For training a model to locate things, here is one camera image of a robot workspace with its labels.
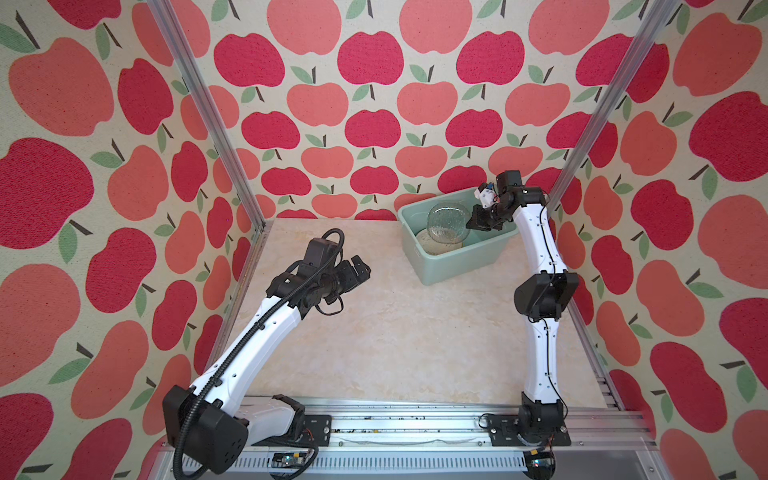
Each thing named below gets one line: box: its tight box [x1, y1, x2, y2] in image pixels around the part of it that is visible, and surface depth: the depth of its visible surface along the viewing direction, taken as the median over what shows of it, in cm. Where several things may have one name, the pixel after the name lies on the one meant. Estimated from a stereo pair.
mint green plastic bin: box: [397, 196, 447, 285], surface depth 98 cm
